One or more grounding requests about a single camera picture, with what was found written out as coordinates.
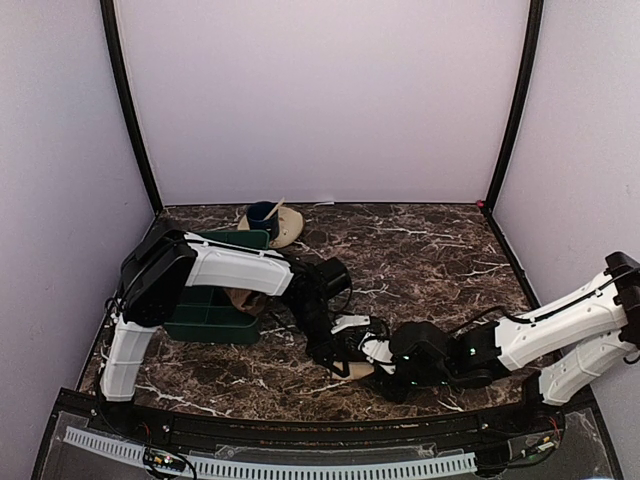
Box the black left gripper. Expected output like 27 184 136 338
287 299 350 377

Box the striped cream red sock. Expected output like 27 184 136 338
331 362 375 381

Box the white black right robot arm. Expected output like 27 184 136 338
359 252 639 434

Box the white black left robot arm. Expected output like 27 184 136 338
98 227 350 436

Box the tan brown sock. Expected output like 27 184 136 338
223 287 268 317

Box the cream ceramic saucer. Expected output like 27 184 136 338
237 205 305 250

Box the blue enamel mug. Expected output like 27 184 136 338
246 201 279 239

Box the green plastic divided tray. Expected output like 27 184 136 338
162 228 271 346

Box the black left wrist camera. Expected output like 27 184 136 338
331 315 371 335

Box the white slotted cable duct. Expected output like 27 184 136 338
62 427 478 479

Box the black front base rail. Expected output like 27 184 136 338
46 388 595 453

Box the black left corner post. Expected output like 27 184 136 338
99 0 164 215

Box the black corner post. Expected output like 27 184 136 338
99 0 164 215
483 0 544 217

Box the black right corner post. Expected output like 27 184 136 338
483 0 544 217

